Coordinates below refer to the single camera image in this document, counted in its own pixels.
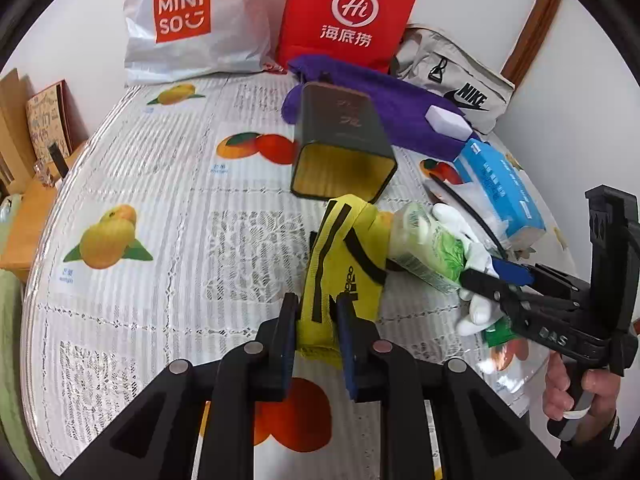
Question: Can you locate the white glove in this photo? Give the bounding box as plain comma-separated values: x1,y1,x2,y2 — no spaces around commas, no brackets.
432,203,506,337

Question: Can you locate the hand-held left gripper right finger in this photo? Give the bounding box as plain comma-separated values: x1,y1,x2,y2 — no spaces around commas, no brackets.
335,292,586,480

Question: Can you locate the beige waist bag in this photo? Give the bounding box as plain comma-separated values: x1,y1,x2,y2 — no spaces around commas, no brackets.
390,24,516,135

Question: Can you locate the purple towel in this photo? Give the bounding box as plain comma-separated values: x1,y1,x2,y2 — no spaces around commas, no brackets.
281,54,483,161

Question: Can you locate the yellow cloth with black stripes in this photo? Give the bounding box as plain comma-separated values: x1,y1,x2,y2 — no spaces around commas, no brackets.
295,194,396,363

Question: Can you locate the small green packet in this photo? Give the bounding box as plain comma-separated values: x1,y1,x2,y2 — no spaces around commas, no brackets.
482,322,526,348

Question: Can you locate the green cloth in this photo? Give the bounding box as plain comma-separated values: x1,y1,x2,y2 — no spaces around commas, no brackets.
0,195,41,478

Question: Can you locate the dark green tin box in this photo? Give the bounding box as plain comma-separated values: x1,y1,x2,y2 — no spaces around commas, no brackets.
290,81,399,205

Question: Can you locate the red paper bag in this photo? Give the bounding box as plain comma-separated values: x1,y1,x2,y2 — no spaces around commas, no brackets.
276,0,423,75

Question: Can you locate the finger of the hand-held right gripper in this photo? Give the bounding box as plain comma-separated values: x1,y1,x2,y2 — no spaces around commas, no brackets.
490,257,588,306
459,269,528,333

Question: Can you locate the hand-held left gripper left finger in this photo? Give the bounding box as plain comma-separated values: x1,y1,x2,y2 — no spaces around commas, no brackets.
60,292,301,480

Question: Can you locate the white plastic shopping bag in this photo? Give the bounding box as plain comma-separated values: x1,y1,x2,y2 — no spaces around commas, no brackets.
122,0,273,87

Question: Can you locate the fruit printed tablecloth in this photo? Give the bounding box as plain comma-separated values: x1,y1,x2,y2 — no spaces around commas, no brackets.
22,72,581,478

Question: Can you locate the wooden chair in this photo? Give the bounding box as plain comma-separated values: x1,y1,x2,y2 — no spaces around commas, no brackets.
0,67,93,283

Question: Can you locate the person's right hand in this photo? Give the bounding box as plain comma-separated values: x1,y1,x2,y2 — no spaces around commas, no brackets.
542,350,623,423

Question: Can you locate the white sponge block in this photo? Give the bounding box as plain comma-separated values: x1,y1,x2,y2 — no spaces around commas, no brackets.
425,105,473,139

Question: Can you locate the clear plastic bag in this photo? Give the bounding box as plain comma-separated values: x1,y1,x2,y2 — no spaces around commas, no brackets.
422,175,511,261

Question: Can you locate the green wet wipe pack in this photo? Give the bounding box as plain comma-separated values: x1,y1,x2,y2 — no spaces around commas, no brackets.
387,201,468,295

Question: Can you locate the wooden door frame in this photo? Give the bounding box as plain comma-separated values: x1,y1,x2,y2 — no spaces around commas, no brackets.
500,0,566,81

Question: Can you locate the blue tissue pack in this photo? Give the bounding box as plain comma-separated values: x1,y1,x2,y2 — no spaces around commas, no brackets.
452,138,546,251

